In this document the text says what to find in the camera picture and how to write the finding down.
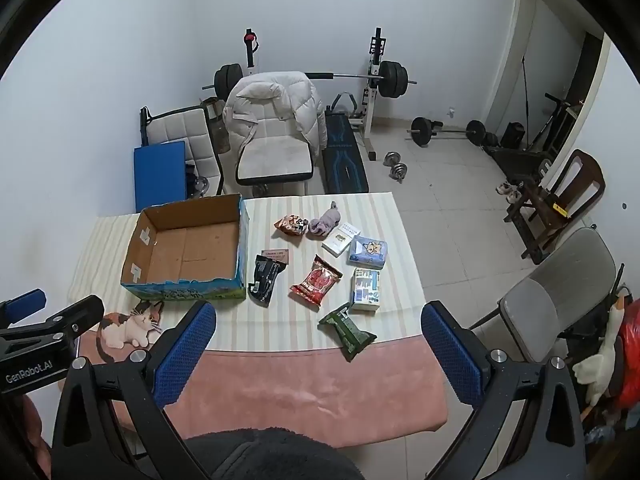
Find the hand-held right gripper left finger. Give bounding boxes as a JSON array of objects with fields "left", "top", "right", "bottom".
[{"left": 50, "top": 300, "right": 218, "bottom": 480}]

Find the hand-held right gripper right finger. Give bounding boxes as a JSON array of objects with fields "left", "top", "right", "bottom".
[{"left": 421, "top": 301, "right": 587, "bottom": 480}]

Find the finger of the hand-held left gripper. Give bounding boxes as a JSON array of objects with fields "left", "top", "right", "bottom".
[
  {"left": 0, "top": 294, "right": 106, "bottom": 343},
  {"left": 0, "top": 288, "right": 49, "bottom": 324}
]

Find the cardboard box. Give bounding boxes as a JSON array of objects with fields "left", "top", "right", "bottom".
[{"left": 120, "top": 193, "right": 251, "bottom": 302}]

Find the white box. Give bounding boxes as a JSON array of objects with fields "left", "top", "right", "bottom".
[{"left": 321, "top": 223, "right": 362, "bottom": 257}]

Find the purple fleece cloth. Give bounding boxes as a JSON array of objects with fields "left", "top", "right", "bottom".
[{"left": 306, "top": 201, "right": 342, "bottom": 239}]

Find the person's left forearm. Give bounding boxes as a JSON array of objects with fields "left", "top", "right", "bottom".
[{"left": 10, "top": 394, "right": 53, "bottom": 466}]

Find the striped tablecloth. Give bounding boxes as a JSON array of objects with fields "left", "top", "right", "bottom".
[{"left": 67, "top": 191, "right": 426, "bottom": 353}]

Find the white and blue carton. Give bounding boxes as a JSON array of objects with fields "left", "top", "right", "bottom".
[{"left": 348, "top": 267, "right": 382, "bottom": 313}]

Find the green snack packet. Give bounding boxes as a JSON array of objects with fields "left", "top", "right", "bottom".
[{"left": 318, "top": 303, "right": 378, "bottom": 361}]

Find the black snack packet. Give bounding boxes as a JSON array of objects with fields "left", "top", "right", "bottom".
[{"left": 247, "top": 255, "right": 287, "bottom": 306}]

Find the grey folding chair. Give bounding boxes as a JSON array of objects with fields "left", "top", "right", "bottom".
[{"left": 470, "top": 227, "right": 618, "bottom": 363}]

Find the blue tissue pack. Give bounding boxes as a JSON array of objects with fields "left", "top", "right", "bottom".
[{"left": 347, "top": 235, "right": 389, "bottom": 268}]

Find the pink cat print blanket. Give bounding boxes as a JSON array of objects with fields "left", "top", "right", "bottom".
[{"left": 75, "top": 300, "right": 448, "bottom": 448}]

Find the black fleece garment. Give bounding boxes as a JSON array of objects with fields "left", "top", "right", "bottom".
[{"left": 185, "top": 426, "right": 366, "bottom": 480}]

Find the white goose plush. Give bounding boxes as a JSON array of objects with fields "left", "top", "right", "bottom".
[{"left": 572, "top": 305, "right": 626, "bottom": 407}]

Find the red snack packet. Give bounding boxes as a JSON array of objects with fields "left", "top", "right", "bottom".
[{"left": 290, "top": 255, "right": 343, "bottom": 306}]

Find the blue board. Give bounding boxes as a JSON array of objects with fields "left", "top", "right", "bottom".
[{"left": 133, "top": 141, "right": 187, "bottom": 212}]

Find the orange snack packet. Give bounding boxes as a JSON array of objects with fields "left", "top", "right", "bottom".
[{"left": 274, "top": 214, "right": 308, "bottom": 237}]

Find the chrome chair base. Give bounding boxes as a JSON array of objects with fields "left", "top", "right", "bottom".
[{"left": 185, "top": 162, "right": 211, "bottom": 200}]

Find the red bag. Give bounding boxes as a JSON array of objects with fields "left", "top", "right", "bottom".
[{"left": 612, "top": 300, "right": 640, "bottom": 416}]

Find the black exercise machine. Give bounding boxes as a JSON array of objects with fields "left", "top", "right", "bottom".
[{"left": 482, "top": 92, "right": 586, "bottom": 186}]

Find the white cushioned chair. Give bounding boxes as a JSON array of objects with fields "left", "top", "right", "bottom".
[{"left": 235, "top": 132, "right": 316, "bottom": 197}]

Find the dark wooden chair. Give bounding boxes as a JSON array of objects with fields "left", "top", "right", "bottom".
[{"left": 502, "top": 149, "right": 606, "bottom": 265}]

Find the white quilted chair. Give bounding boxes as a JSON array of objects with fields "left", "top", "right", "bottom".
[{"left": 139, "top": 105, "right": 224, "bottom": 197}]

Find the black and blue bench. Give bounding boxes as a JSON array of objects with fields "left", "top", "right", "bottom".
[{"left": 320, "top": 92, "right": 371, "bottom": 194}]

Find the small black barbell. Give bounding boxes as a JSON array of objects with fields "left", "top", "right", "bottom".
[{"left": 406, "top": 116, "right": 487, "bottom": 148}]

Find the brown bag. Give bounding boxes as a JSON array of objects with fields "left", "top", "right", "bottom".
[{"left": 201, "top": 99, "right": 231, "bottom": 156}]

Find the white barbell rack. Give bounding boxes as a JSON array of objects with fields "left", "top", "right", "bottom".
[{"left": 244, "top": 27, "right": 389, "bottom": 162}]

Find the white puffer jacket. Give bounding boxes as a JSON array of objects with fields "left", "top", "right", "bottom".
[{"left": 223, "top": 72, "right": 326, "bottom": 161}]

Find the barbell with black plates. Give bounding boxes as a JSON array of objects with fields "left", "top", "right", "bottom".
[{"left": 202, "top": 61, "right": 418, "bottom": 98}]

